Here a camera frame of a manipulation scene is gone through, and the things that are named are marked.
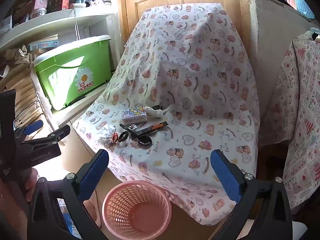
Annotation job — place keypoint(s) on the blue cloth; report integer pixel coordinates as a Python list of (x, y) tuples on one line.
[(303, 7)]

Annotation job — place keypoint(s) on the white tissue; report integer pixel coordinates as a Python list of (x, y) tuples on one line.
[(156, 112)]

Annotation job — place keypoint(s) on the pink perforated plastic basket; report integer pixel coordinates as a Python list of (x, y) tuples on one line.
[(136, 220)]

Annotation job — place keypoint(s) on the white jar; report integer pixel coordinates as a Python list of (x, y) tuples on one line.
[(37, 13)]

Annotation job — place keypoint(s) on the person's left hand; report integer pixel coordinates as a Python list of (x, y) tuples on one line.
[(31, 183)]

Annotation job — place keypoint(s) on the patterned tissue pack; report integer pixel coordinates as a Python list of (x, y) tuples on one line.
[(135, 116)]

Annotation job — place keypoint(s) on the black strip wrapper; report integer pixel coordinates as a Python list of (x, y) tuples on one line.
[(155, 126)]

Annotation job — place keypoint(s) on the small black tube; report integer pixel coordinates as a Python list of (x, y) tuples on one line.
[(157, 107)]

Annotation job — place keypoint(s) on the grey cabinet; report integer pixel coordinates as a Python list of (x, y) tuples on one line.
[(272, 42)]

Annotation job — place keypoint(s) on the blue book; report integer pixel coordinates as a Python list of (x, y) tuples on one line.
[(43, 44)]

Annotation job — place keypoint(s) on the pink print cloth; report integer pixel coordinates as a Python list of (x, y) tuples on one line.
[(300, 105)]

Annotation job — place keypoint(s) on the pink slipper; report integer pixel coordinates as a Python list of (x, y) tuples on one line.
[(91, 210)]

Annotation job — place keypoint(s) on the beige cloth bag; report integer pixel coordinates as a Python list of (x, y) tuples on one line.
[(17, 57)]

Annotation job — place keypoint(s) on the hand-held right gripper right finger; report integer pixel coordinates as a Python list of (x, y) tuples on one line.
[(225, 177)]

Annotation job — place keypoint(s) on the stack of wooden boards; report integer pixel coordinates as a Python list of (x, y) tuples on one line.
[(25, 97)]

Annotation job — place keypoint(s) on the green plastic storage box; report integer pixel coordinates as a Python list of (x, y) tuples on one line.
[(62, 80)]

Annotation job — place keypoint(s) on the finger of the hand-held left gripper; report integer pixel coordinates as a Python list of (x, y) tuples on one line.
[(32, 128), (56, 135)]

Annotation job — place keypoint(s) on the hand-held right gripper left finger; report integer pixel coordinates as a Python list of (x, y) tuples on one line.
[(95, 172)]

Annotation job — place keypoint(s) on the foil ball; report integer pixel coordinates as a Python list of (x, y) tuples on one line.
[(132, 127)]

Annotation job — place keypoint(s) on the bear print cloth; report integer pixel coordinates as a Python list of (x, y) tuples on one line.
[(200, 92)]

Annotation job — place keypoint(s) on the white shelf unit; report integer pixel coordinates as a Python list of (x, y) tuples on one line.
[(65, 17)]

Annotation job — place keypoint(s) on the black plastic spoon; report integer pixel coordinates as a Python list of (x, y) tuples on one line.
[(145, 142)]

